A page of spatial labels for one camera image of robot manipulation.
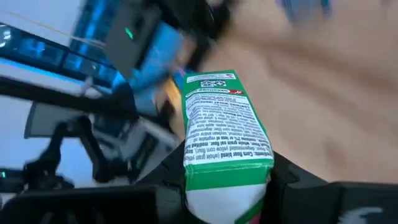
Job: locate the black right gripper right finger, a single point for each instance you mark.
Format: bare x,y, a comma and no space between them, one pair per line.
326,205

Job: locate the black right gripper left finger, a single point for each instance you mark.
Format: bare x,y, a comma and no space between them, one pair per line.
93,205

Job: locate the green Apple Jacks cereal box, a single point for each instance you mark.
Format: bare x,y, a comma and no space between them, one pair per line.
224,124

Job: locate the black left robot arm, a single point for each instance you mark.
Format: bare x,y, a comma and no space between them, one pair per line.
130,46

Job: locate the black monitor stand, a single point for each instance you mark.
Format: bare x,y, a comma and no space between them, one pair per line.
93,149

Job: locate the grey monitor panel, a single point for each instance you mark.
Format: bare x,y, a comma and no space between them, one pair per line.
53,119

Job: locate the black rig frame with lights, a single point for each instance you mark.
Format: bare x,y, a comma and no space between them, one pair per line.
62,96

